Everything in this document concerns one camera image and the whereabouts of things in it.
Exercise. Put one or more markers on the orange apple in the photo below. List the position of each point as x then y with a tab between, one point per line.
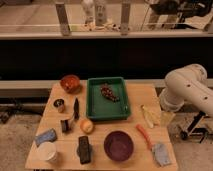
87	126

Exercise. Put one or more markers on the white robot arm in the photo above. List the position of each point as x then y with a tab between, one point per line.
187	84

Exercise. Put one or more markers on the white paper cup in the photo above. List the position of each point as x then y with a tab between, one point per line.
47	152

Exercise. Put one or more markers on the blue sponge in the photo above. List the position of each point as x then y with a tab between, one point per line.
47	136

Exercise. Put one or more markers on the purple bowl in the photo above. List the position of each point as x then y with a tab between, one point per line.
118	146

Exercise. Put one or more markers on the red-brown bowl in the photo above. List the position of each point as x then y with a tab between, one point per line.
70	83

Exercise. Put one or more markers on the yellow banana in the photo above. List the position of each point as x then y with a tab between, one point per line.
152	119

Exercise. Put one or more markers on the black wheeled stand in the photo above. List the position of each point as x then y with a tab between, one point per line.
193	129

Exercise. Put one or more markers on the orange-handled spatula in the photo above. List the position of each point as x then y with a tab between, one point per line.
159	150

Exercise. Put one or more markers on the green plastic tray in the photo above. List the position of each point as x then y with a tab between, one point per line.
102	108

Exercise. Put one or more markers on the dark red grape bunch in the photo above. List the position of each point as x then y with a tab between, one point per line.
107	93

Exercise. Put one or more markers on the small metal cup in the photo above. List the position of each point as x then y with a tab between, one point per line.
59	104

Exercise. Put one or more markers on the clear plastic cup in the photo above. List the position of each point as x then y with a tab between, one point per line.
166	118

